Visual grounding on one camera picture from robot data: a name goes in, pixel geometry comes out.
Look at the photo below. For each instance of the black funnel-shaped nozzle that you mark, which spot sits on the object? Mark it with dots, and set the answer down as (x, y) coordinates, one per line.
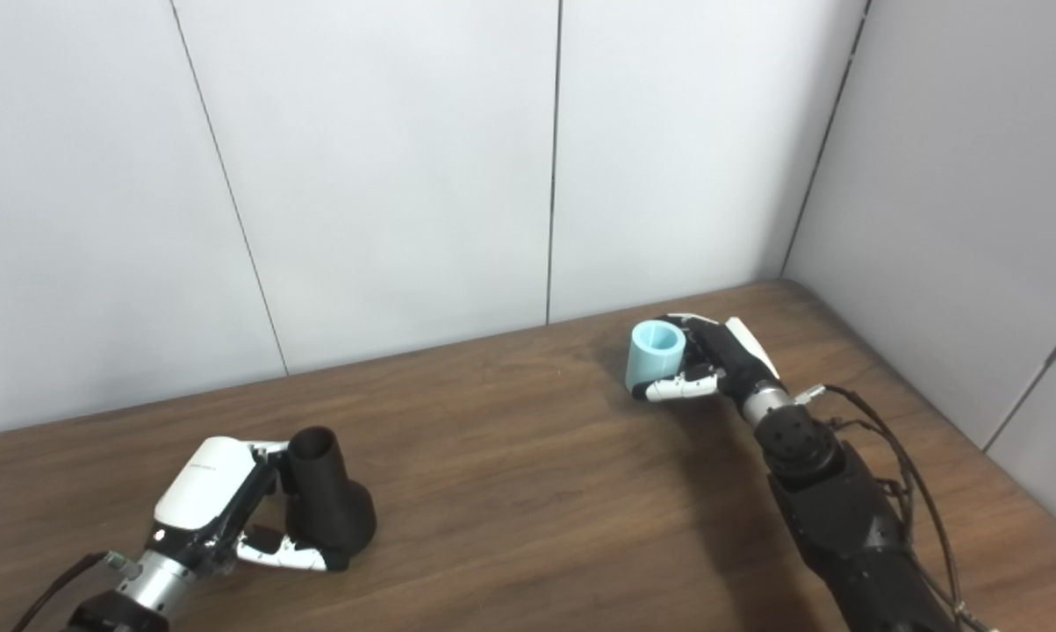
(326, 509)

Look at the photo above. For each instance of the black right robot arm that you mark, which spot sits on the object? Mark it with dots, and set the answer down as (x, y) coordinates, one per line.
(844, 518)

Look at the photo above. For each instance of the white and black left hand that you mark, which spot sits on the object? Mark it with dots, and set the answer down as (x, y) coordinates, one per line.
(203, 483)

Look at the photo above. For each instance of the white and black right hand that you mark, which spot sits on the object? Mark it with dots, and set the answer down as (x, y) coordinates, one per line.
(738, 364)

